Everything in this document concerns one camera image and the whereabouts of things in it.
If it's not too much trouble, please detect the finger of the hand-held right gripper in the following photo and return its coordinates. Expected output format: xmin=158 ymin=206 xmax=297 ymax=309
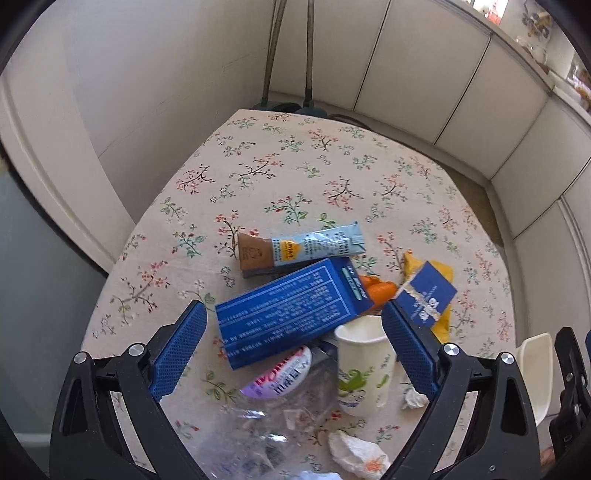
xmin=549 ymin=327 xmax=591 ymax=464

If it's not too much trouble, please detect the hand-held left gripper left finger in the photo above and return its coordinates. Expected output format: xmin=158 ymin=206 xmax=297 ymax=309
xmin=50 ymin=300 xmax=208 ymax=480

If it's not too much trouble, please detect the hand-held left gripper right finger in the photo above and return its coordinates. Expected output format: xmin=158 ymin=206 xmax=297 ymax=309
xmin=382 ymin=302 xmax=542 ymax=480

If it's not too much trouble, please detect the dark blue torn card box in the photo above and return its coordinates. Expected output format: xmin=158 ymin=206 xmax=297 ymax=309
xmin=392 ymin=261 xmax=458 ymax=329

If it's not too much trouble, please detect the crushed clear plastic bottle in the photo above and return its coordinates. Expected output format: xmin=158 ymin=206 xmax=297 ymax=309
xmin=196 ymin=345 xmax=343 ymax=480

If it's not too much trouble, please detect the blue carton box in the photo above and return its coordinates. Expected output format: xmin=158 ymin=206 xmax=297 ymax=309
xmin=215 ymin=257 xmax=376 ymax=371

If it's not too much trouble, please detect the yellow snack packet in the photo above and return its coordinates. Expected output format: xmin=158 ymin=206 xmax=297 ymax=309
xmin=401 ymin=251 xmax=455 ymax=341

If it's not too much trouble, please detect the white plastic bin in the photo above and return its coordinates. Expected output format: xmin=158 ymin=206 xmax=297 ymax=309
xmin=516 ymin=332 xmax=554 ymax=428

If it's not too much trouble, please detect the small crumpled white tissue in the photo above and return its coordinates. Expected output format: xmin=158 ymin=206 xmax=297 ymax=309
xmin=401 ymin=387 xmax=430 ymax=410

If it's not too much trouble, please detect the white paper cup green print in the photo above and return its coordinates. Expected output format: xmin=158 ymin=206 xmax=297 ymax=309
xmin=334 ymin=316 xmax=397 ymax=417

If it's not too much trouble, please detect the orange wrapper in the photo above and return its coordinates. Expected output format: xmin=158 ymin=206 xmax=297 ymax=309
xmin=359 ymin=275 xmax=398 ymax=308

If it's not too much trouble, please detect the large crumpled white tissue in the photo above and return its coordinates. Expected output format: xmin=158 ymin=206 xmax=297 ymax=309
xmin=327 ymin=431 xmax=391 ymax=480

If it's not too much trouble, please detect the light blue and brown pouch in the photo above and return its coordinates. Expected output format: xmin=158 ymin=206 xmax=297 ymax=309
xmin=237 ymin=221 xmax=366 ymax=272

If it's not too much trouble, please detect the floral tablecloth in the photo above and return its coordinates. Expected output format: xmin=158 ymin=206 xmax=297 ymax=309
xmin=80 ymin=109 xmax=516 ymax=480

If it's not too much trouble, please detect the metal pole with dark base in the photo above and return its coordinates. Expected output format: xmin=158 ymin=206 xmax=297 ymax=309
xmin=294 ymin=0 xmax=329 ymax=116
xmin=252 ymin=0 xmax=289 ymax=112

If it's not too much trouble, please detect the glass teapot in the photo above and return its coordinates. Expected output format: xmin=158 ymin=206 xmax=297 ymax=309
xmin=526 ymin=42 xmax=550 ymax=66

